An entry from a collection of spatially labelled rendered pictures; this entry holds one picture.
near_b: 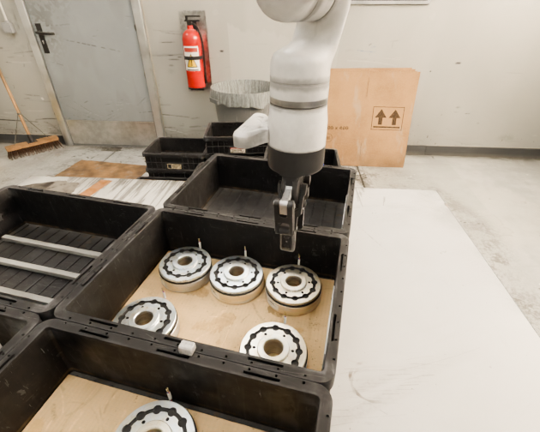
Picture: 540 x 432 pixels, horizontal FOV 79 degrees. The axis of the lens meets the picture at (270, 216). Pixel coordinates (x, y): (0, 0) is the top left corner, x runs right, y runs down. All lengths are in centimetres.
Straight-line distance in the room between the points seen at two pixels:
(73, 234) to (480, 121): 345
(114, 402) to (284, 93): 47
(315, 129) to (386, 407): 50
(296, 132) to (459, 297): 66
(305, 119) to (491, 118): 342
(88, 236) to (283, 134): 61
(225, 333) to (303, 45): 45
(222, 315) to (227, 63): 284
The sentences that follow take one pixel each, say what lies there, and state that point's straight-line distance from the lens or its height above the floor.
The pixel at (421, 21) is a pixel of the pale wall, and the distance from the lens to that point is 333.
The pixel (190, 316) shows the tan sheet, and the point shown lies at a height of 83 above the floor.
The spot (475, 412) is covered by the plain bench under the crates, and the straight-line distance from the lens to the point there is 76.
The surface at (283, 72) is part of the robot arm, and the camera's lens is 39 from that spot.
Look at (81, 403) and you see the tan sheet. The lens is 59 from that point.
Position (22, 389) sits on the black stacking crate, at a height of 88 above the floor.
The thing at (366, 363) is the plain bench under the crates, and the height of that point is 70.
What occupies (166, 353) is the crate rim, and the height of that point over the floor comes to 92.
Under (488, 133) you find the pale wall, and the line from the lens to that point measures 382.
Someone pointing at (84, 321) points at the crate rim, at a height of 93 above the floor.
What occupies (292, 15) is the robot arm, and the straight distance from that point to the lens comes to 37.
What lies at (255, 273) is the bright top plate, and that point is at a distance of 65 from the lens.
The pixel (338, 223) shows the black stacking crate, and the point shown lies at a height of 83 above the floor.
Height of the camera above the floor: 130
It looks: 33 degrees down
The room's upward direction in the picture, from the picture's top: straight up
